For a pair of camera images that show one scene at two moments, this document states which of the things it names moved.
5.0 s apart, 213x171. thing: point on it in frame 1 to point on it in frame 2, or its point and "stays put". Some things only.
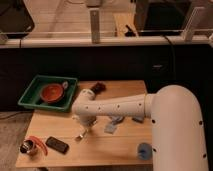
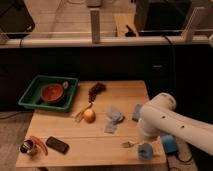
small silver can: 65,85 stays put
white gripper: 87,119 to 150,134
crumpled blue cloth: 115,119 stays put
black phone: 57,145 stays put
